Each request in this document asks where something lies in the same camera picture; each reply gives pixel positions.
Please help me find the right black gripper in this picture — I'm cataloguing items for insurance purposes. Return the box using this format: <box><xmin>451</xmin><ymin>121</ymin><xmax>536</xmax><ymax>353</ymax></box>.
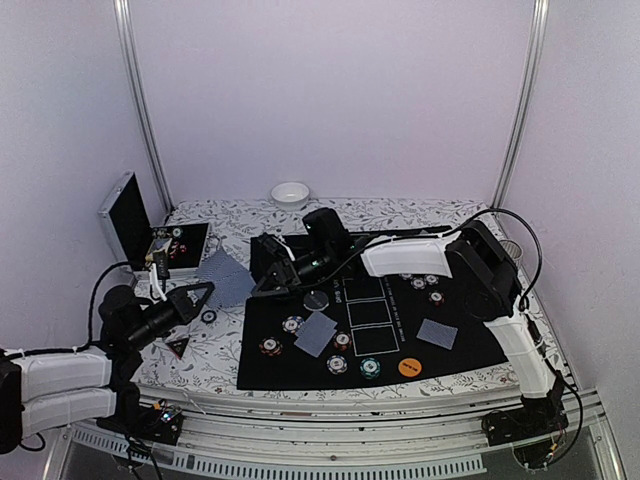
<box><xmin>252</xmin><ymin>245</ymin><xmax>335</xmax><ymax>299</ymax></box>

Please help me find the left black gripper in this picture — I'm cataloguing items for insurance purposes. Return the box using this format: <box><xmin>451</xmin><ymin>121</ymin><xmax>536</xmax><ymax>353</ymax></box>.
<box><xmin>126</xmin><ymin>282</ymin><xmax>214</xmax><ymax>350</ymax></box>

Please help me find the blue card deck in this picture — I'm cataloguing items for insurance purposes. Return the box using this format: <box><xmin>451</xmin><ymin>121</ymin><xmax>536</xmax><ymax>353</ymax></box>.
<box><xmin>196</xmin><ymin>248</ymin><xmax>255</xmax><ymax>309</ymax></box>

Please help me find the clear dealer button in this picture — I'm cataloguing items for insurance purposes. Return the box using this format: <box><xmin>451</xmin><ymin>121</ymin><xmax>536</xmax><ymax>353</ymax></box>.
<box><xmin>303</xmin><ymin>290</ymin><xmax>330</xmax><ymax>312</ymax></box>

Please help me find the red chip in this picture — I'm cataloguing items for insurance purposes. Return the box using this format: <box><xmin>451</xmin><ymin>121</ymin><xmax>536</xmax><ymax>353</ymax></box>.
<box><xmin>428</xmin><ymin>291</ymin><xmax>445</xmax><ymax>306</ymax></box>
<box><xmin>333</xmin><ymin>332</ymin><xmax>352</xmax><ymax>351</ymax></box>
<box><xmin>259</xmin><ymin>337</ymin><xmax>283</xmax><ymax>357</ymax></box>

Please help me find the green poker chip stack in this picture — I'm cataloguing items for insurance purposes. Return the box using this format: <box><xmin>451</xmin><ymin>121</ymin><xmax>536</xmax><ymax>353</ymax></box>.
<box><xmin>201</xmin><ymin>311</ymin><xmax>217</xmax><ymax>324</ymax></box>

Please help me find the orange big blind button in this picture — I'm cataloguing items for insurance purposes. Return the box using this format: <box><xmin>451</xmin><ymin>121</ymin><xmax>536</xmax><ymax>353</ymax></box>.
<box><xmin>398</xmin><ymin>358</ymin><xmax>422</xmax><ymax>378</ymax></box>

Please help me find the face-down card big blind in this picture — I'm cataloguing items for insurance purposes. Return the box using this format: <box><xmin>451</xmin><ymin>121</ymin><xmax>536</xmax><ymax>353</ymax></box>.
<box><xmin>416</xmin><ymin>318</ymin><xmax>458</xmax><ymax>351</ymax></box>

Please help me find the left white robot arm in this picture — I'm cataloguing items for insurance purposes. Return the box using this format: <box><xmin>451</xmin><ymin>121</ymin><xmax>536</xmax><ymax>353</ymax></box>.
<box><xmin>1</xmin><ymin>264</ymin><xmax>215</xmax><ymax>454</ymax></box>

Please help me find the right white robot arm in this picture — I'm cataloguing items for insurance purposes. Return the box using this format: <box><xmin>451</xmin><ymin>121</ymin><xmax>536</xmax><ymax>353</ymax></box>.
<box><xmin>251</xmin><ymin>208</ymin><xmax>560</xmax><ymax>436</ymax></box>

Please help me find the black triangular marker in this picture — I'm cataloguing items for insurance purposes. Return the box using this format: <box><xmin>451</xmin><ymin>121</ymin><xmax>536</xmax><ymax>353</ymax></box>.
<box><xmin>165</xmin><ymin>337</ymin><xmax>190</xmax><ymax>359</ymax></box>

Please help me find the black poker mat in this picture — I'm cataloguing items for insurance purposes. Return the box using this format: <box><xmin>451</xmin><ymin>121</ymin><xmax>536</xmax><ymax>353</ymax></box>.
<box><xmin>237</xmin><ymin>221</ymin><xmax>514</xmax><ymax>391</ymax></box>

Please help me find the white ceramic bowl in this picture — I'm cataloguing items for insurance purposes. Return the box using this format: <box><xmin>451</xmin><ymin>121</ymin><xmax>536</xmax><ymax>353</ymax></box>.
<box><xmin>270</xmin><ymin>182</ymin><xmax>311</xmax><ymax>211</ymax></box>

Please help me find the silver poker chip case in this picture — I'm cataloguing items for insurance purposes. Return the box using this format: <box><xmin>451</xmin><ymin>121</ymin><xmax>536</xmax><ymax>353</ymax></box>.
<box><xmin>98</xmin><ymin>171</ymin><xmax>211</xmax><ymax>279</ymax></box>

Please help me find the white ribbed cup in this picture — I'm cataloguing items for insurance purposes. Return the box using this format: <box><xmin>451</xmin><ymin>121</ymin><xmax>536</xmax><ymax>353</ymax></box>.
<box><xmin>499</xmin><ymin>239</ymin><xmax>524</xmax><ymax>270</ymax></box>

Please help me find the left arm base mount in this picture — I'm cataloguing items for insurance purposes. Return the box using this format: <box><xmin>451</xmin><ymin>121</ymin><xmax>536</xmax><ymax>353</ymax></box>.
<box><xmin>96</xmin><ymin>400</ymin><xmax>184</xmax><ymax>446</ymax></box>

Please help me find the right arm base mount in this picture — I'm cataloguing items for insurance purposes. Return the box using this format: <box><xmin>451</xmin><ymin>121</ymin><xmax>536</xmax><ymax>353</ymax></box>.
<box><xmin>481</xmin><ymin>397</ymin><xmax>570</xmax><ymax>446</ymax></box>

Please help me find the left aluminium frame post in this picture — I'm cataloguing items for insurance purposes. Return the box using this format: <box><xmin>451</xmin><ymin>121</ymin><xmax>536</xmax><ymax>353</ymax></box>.
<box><xmin>113</xmin><ymin>0</ymin><xmax>175</xmax><ymax>215</ymax></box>

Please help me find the aluminium frame post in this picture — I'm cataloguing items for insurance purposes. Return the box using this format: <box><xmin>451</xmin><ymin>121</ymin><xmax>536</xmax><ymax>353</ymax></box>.
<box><xmin>113</xmin><ymin>0</ymin><xmax>175</xmax><ymax>215</ymax></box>
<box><xmin>491</xmin><ymin>0</ymin><xmax>550</xmax><ymax>208</ymax></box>

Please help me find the right aluminium frame post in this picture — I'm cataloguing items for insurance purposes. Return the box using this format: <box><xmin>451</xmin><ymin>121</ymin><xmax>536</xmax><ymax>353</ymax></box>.
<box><xmin>491</xmin><ymin>0</ymin><xmax>550</xmax><ymax>208</ymax></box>

